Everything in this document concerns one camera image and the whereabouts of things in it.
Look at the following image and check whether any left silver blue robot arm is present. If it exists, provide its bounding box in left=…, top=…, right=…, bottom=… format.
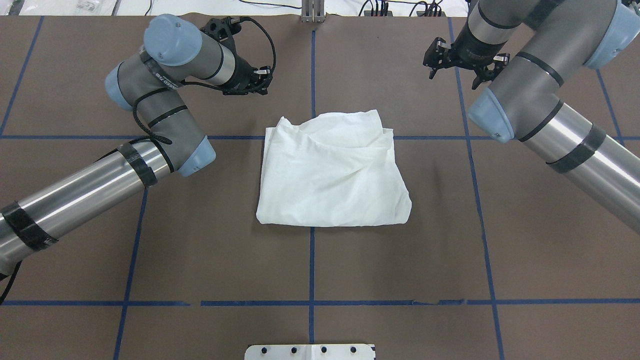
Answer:
left=0, top=14, right=277, bottom=280

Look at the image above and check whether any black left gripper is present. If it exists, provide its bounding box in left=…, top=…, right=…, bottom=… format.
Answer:
left=220, top=57, right=274, bottom=96

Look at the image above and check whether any aluminium frame post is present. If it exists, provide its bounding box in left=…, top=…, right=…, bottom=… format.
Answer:
left=301, top=0, right=326, bottom=24

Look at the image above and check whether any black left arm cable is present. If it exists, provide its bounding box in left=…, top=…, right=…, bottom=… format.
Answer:
left=0, top=16, right=277, bottom=306

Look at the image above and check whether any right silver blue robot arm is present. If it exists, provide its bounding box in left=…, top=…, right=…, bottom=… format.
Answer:
left=423, top=0, right=640, bottom=231

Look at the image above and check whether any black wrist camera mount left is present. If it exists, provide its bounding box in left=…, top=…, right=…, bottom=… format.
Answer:
left=199, top=16, right=242, bottom=53

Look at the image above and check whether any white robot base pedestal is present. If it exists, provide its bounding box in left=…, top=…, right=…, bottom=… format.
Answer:
left=244, top=343, right=377, bottom=360

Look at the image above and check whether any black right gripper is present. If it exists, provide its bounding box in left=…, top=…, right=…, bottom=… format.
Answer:
left=422, top=37, right=511, bottom=91

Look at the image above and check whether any white long-sleeve printed shirt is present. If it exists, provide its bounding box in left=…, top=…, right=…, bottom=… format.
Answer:
left=256, top=109, right=412, bottom=228

